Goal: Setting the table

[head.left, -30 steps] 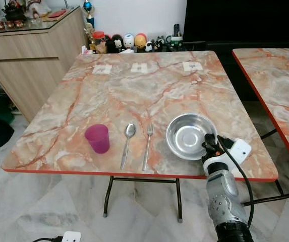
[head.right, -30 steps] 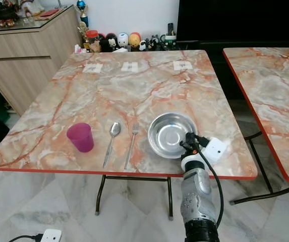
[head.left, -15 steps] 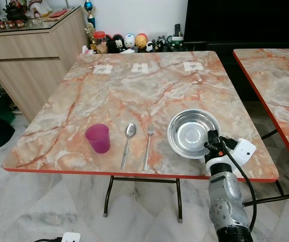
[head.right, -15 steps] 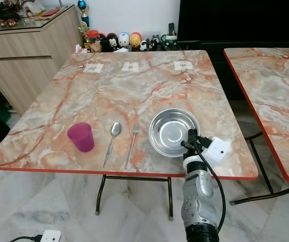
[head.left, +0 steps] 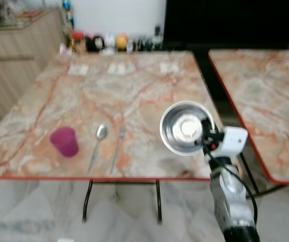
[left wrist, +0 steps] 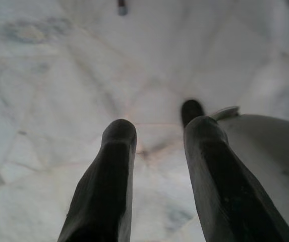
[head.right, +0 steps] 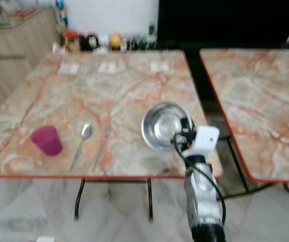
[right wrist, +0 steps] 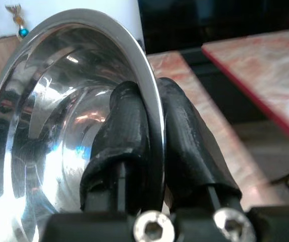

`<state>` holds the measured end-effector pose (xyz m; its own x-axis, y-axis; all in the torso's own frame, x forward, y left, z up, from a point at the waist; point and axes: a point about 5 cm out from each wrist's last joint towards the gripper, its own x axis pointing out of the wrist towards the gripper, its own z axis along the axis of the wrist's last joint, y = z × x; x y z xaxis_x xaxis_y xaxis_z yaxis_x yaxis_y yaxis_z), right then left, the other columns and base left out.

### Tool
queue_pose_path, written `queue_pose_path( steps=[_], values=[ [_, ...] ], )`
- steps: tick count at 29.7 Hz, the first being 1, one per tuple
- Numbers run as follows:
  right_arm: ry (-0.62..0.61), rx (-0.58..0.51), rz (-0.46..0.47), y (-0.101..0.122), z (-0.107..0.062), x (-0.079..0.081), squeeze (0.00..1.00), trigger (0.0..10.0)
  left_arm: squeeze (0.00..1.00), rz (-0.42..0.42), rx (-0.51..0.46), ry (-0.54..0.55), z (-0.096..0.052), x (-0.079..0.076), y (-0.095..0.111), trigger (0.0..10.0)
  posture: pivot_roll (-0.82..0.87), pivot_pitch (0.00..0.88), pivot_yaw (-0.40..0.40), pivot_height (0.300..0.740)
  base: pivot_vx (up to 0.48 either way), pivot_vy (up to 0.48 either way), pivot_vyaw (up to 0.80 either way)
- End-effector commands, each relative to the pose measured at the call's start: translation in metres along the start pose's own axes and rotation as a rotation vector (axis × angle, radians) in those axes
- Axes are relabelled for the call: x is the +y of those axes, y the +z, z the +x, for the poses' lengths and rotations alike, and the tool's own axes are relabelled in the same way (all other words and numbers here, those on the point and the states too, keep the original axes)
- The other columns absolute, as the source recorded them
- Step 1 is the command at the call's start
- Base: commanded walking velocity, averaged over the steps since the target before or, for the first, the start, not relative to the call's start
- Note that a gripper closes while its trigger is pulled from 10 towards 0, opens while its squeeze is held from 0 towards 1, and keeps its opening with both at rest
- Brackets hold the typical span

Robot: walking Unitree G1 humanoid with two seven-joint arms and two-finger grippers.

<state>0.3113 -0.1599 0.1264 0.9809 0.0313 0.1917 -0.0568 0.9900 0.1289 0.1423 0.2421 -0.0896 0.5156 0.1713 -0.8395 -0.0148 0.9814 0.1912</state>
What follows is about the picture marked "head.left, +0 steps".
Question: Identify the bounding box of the steel fork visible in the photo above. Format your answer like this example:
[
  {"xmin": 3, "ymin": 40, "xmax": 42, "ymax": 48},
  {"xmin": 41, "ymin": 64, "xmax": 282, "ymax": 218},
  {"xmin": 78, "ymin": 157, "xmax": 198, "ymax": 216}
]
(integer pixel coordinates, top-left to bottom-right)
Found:
[{"xmin": 108, "ymin": 125, "xmax": 128, "ymax": 175}]

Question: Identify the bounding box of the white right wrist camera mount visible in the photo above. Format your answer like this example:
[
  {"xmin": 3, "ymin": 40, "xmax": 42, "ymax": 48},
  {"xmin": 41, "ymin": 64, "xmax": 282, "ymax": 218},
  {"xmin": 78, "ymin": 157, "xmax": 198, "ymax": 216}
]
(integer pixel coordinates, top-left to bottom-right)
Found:
[{"xmin": 212, "ymin": 127, "xmax": 249, "ymax": 158}]

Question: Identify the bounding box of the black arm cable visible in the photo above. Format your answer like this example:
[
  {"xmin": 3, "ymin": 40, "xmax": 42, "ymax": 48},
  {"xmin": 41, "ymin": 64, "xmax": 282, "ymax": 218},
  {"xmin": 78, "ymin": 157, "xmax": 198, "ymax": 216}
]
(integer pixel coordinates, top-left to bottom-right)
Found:
[{"xmin": 205, "ymin": 150, "xmax": 259, "ymax": 225}]

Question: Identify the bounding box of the light wooden cabinet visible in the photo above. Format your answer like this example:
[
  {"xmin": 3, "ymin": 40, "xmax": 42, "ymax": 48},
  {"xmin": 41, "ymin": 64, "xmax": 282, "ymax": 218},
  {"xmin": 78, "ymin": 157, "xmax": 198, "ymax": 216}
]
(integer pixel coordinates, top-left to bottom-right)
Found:
[{"xmin": 0, "ymin": 9, "xmax": 65, "ymax": 118}]

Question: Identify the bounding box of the purple plastic cup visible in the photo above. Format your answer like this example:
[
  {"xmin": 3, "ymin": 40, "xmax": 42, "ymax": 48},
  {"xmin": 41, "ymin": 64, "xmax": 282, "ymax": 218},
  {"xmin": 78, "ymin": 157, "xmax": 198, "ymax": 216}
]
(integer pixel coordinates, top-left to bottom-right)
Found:
[{"xmin": 50, "ymin": 127, "xmax": 80, "ymax": 158}]

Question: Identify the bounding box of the round steel bowl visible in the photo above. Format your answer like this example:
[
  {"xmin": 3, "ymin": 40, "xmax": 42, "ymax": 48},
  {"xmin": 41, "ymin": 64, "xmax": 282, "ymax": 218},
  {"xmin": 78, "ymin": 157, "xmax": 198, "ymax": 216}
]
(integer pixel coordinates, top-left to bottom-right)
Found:
[{"xmin": 159, "ymin": 101, "xmax": 216, "ymax": 156}]

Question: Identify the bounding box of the blue ornament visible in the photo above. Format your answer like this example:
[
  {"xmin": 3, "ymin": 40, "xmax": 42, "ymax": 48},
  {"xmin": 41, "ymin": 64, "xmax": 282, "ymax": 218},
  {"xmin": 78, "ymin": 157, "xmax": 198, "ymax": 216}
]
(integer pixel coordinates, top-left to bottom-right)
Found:
[{"xmin": 62, "ymin": 0, "xmax": 74, "ymax": 14}]

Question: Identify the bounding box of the white paper napkin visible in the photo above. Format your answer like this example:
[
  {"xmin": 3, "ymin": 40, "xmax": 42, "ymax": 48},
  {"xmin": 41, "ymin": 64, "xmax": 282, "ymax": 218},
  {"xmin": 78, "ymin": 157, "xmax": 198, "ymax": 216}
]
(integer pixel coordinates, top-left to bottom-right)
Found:
[{"xmin": 159, "ymin": 62, "xmax": 180, "ymax": 74}]

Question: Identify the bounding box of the steel spoon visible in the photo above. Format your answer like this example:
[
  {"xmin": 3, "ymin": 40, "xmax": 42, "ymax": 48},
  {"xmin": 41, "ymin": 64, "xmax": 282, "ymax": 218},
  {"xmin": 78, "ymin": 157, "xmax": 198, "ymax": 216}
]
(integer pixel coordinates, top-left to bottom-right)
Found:
[{"xmin": 87, "ymin": 124, "xmax": 109, "ymax": 175}]

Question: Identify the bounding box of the jar with red lid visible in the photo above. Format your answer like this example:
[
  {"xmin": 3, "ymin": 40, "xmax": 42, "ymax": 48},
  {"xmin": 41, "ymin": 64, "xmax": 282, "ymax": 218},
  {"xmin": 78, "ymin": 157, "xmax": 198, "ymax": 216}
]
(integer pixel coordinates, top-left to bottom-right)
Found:
[{"xmin": 71, "ymin": 30, "xmax": 87, "ymax": 54}]

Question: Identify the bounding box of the large black screen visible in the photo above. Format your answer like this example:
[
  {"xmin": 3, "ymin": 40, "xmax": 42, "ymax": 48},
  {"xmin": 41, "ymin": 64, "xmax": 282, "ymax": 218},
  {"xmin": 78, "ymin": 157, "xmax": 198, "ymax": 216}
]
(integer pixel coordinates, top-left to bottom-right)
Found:
[{"xmin": 163, "ymin": 0, "xmax": 289, "ymax": 49}]

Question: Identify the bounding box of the dark bottles row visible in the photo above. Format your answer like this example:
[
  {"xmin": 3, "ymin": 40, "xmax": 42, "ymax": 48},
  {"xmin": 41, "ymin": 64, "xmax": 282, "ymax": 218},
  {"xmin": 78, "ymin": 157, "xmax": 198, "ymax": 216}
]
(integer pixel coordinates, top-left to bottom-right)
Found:
[{"xmin": 133, "ymin": 25, "xmax": 164, "ymax": 51}]

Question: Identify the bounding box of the small white container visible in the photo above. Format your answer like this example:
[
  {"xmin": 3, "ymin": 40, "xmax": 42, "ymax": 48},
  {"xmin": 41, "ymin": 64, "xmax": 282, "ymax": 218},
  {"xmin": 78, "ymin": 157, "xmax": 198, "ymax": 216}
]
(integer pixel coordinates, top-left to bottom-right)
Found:
[{"xmin": 105, "ymin": 34, "xmax": 118, "ymax": 52}]

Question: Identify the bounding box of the black metal table frame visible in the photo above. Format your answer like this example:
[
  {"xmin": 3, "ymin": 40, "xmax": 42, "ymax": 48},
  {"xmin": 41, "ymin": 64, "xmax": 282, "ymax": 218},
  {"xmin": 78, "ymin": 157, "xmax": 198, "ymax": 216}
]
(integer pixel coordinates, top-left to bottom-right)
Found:
[
  {"xmin": 239, "ymin": 151, "xmax": 289, "ymax": 198},
  {"xmin": 82, "ymin": 178, "xmax": 163, "ymax": 224}
]

